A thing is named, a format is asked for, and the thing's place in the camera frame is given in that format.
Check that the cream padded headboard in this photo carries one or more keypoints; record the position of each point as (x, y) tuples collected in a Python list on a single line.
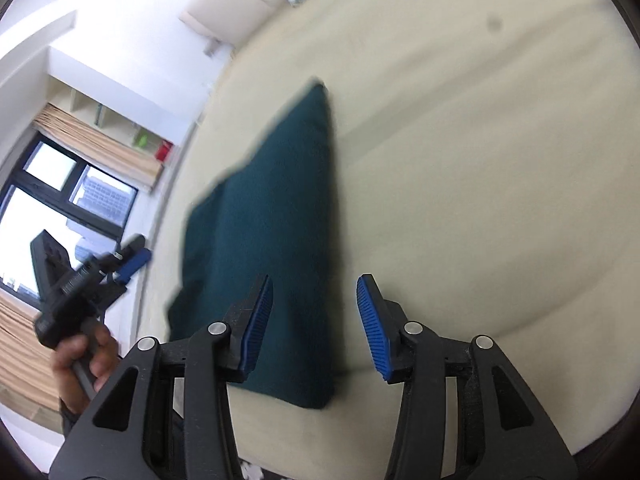
[(235, 5)]

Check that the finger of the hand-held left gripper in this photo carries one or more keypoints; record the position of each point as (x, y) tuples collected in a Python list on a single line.
[(131, 246), (135, 264)]

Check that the red box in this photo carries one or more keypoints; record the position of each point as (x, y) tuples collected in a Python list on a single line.
[(163, 151)]

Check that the bed with beige sheet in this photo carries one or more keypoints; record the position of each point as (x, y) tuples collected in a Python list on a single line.
[(475, 160)]

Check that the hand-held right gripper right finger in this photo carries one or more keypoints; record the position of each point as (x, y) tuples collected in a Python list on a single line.
[(372, 330)]

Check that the person's left forearm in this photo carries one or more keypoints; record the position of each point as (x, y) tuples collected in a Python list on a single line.
[(67, 417)]

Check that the white wall shelf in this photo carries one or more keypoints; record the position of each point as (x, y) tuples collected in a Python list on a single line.
[(115, 115)]

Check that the dark green garment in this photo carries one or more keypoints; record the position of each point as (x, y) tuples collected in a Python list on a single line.
[(280, 185)]

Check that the white window ledge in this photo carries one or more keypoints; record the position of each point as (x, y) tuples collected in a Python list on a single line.
[(145, 210)]

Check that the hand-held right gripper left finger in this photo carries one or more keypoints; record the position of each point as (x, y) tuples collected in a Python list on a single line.
[(257, 330)]

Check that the green object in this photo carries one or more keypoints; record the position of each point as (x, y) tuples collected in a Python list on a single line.
[(142, 141)]

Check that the beige curtain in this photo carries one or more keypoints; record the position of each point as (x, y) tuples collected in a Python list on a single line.
[(20, 355), (100, 145)]

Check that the black framed window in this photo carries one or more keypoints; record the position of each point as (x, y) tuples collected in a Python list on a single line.
[(50, 195)]

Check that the person's left hand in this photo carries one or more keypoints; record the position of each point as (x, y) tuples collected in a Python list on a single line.
[(67, 365)]

